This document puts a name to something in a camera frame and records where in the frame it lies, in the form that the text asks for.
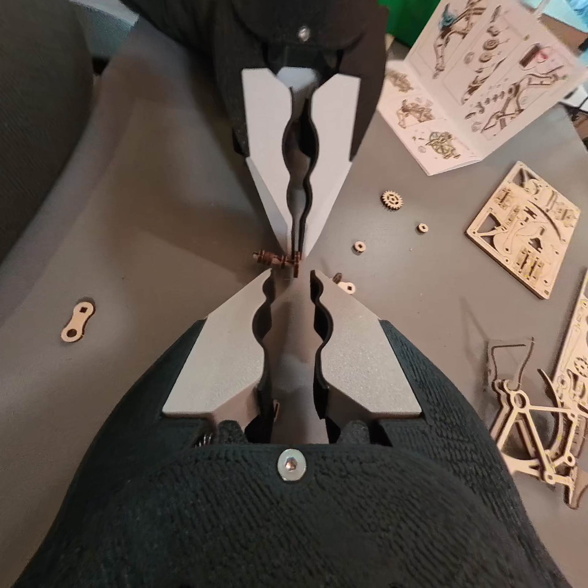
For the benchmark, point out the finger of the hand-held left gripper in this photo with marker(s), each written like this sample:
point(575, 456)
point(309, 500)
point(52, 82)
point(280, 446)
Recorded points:
point(335, 133)
point(264, 133)

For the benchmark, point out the wooden model frame assembly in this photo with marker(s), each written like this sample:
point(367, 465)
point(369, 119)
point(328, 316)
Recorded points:
point(519, 404)

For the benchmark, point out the flat wooden link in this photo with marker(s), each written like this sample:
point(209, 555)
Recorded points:
point(77, 321)

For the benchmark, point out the wooden axle assembly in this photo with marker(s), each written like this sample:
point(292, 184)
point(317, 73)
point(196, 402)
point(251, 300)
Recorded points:
point(278, 260)

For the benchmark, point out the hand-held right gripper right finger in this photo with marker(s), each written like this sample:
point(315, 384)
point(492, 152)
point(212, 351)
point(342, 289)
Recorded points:
point(367, 363)

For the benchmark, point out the laser-cut wooden parts sheet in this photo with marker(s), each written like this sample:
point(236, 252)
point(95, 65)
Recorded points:
point(574, 321)
point(500, 243)

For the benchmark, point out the wooden link with peg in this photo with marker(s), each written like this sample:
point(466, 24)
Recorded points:
point(342, 282)

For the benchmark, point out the large green plastic bin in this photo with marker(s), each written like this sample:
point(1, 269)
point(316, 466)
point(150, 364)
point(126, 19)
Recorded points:
point(409, 18)

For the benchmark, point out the small wooden gear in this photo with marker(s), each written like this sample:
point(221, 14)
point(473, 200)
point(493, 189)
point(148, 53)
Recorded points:
point(387, 204)

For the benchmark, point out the small forked wooden part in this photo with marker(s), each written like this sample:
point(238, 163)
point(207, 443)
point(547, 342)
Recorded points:
point(277, 409)

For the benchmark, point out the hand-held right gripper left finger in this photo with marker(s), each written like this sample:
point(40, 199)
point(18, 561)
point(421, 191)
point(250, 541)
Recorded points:
point(216, 367)

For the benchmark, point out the instruction booklet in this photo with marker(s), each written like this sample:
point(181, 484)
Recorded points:
point(459, 138)

